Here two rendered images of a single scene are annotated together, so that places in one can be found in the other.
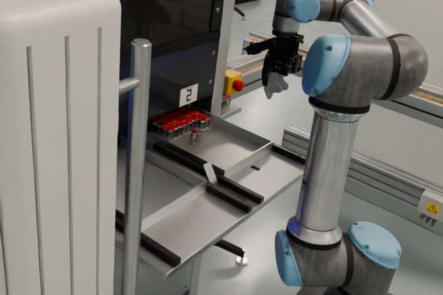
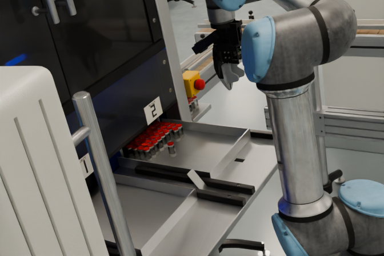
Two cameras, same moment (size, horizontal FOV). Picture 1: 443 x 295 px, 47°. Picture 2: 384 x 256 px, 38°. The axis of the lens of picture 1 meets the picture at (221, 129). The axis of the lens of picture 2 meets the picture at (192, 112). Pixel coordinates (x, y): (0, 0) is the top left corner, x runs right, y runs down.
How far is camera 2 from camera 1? 15 cm
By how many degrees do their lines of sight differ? 2
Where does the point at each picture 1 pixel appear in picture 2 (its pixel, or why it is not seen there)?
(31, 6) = not seen: outside the picture
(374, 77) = (306, 47)
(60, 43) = (11, 125)
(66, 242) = not seen: outside the picture
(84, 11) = (23, 92)
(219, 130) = (194, 134)
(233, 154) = (214, 154)
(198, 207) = (194, 216)
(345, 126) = (297, 99)
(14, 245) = not seen: outside the picture
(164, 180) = (155, 201)
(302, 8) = not seen: outside the picture
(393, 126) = (374, 70)
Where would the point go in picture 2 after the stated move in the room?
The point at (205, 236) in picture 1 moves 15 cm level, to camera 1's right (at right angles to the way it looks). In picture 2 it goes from (208, 242) to (268, 231)
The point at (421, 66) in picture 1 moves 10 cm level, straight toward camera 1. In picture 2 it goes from (347, 22) to (343, 42)
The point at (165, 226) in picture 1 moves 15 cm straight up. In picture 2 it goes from (168, 244) to (155, 195)
